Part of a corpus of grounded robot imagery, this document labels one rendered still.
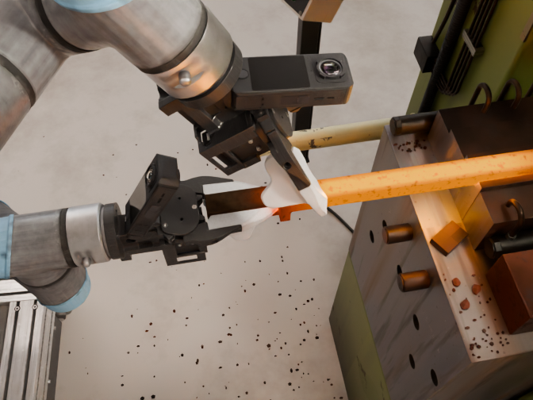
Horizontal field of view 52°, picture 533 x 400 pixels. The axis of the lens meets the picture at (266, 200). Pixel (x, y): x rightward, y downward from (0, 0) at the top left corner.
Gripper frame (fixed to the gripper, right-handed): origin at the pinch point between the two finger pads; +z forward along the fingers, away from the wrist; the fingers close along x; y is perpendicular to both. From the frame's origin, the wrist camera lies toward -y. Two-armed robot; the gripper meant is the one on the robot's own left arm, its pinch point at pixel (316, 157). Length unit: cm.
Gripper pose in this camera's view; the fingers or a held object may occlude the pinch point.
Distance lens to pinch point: 63.4
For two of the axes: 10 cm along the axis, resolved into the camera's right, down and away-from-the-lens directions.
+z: 4.8, 3.8, 7.9
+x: 1.7, 8.4, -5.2
